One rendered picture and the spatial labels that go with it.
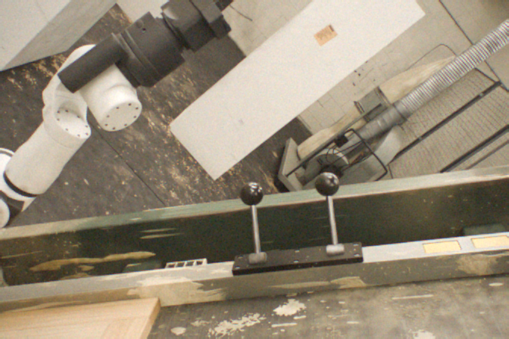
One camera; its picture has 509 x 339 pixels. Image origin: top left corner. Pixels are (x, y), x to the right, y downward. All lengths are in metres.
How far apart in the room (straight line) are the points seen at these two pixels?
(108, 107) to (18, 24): 2.63
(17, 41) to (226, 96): 1.80
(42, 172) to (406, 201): 0.63
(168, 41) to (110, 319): 0.42
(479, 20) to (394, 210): 8.11
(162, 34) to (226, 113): 3.87
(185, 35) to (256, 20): 8.17
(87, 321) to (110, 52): 0.40
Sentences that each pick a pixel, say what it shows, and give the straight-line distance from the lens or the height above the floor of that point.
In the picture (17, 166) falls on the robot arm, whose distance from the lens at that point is 0.97.
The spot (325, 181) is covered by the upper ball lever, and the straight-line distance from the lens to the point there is 0.92.
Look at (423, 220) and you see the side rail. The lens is 1.15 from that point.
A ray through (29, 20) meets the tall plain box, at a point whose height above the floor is 0.39.
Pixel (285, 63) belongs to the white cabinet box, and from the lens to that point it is 4.59.
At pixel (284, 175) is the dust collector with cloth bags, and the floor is 0.16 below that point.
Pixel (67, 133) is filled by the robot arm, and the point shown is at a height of 1.32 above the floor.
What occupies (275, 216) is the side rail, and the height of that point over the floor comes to 1.39.
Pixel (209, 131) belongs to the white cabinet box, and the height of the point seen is 0.25.
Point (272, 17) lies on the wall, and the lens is 8.99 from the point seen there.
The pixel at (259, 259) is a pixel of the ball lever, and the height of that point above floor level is 1.40.
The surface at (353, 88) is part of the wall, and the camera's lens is 9.09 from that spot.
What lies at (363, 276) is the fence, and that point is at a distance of 0.92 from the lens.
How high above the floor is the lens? 1.75
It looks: 17 degrees down
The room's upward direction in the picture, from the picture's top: 52 degrees clockwise
